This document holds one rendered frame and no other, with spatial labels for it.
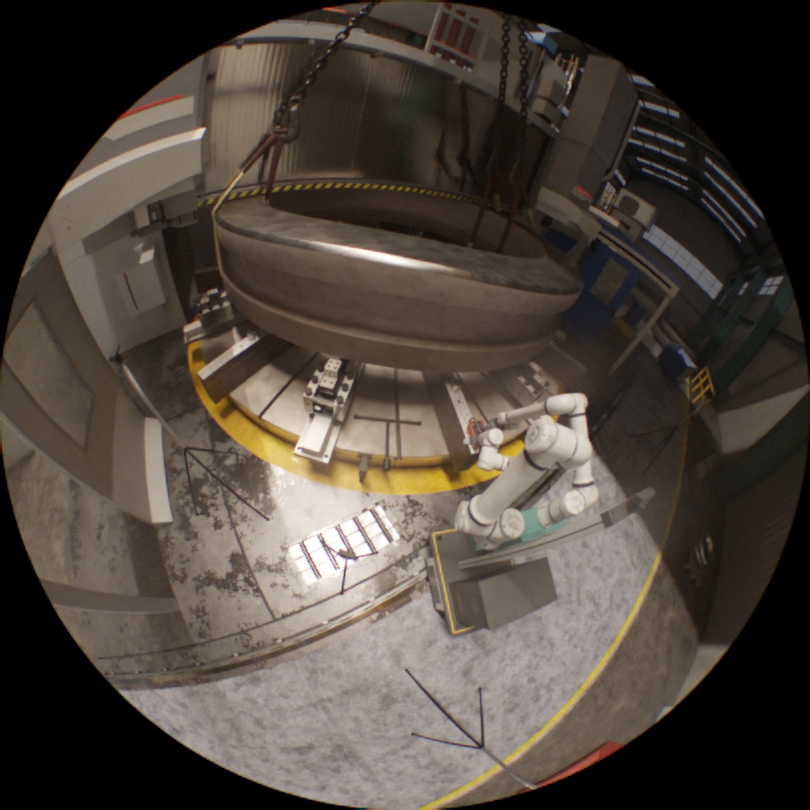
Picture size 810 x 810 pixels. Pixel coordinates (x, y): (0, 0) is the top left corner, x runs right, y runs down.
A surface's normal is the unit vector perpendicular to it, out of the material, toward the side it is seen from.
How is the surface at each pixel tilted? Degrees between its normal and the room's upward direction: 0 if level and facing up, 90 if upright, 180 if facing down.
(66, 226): 90
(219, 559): 0
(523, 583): 0
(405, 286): 90
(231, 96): 90
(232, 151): 90
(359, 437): 0
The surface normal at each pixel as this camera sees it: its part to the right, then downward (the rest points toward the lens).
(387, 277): -0.07, 0.79
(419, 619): 0.20, -0.59
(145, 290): 0.53, 0.73
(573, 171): -0.83, 0.33
